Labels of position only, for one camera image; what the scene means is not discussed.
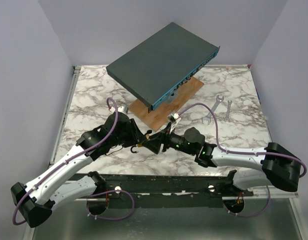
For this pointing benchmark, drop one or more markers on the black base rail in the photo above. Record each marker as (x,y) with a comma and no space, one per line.
(154,191)

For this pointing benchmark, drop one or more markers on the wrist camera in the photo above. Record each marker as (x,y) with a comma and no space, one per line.
(174,118)
(123,109)

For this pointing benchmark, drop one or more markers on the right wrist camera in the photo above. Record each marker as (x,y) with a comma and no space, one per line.
(174,118)

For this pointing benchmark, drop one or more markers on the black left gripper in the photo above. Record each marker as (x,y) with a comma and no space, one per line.
(137,137)

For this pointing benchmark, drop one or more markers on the wooden board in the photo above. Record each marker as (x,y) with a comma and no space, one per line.
(158,117)

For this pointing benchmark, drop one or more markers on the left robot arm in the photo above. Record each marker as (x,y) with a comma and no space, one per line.
(36,200)

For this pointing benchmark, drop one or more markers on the yellow padlock with black shackle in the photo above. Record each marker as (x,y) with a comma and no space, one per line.
(140,140)

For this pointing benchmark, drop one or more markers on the silver wrench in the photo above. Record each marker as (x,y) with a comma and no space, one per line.
(227,116)
(208,117)

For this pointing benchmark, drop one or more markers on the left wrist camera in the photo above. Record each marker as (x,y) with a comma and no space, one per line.
(123,109)

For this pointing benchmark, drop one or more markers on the dark network switch box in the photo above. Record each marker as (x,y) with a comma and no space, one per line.
(153,70)

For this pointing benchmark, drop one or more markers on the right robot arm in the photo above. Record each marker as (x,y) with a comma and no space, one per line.
(272,165)

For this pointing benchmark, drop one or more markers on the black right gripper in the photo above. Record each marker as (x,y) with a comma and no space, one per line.
(154,143)

